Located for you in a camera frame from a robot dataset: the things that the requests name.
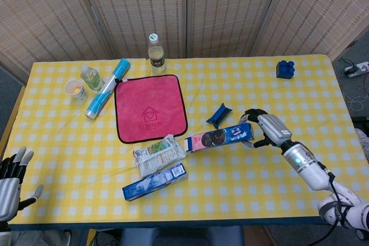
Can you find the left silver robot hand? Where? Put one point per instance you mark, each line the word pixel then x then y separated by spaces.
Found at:
pixel 7 197

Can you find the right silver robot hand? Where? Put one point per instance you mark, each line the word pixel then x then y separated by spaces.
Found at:
pixel 275 129

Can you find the Oreo cookie box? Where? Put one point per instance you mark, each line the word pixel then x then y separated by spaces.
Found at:
pixel 219 138

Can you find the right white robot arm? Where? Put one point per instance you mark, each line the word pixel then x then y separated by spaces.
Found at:
pixel 305 165

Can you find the white green snack packet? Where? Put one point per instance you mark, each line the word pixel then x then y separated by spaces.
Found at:
pixel 157 158

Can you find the blue toothpaste box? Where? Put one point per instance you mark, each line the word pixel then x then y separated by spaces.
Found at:
pixel 152 184

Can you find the blue and white plastic tube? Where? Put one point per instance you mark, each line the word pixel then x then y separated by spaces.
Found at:
pixel 105 92

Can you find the small dark blue packet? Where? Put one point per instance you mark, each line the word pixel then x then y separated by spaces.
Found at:
pixel 219 115

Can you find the blue toy building block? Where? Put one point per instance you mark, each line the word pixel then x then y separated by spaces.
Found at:
pixel 284 69

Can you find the yellow checkered tablecloth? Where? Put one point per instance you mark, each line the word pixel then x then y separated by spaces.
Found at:
pixel 230 188

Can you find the white power strip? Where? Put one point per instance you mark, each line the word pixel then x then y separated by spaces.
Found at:
pixel 357 68

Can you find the white paper cup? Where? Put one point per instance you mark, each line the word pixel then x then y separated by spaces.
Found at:
pixel 80 94

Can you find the small orange ball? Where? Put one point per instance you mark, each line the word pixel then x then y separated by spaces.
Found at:
pixel 76 90

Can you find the pink towel with black trim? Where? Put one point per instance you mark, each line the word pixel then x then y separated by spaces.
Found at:
pixel 150 107

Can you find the tall clear dark-label water bottle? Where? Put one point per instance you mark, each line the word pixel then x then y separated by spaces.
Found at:
pixel 157 58

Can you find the blue chair seat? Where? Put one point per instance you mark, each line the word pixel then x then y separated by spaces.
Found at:
pixel 178 236

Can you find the small bottle with pale-green label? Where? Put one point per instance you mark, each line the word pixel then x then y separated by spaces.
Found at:
pixel 92 79

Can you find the woven folding screen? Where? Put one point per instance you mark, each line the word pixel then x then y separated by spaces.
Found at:
pixel 129 12

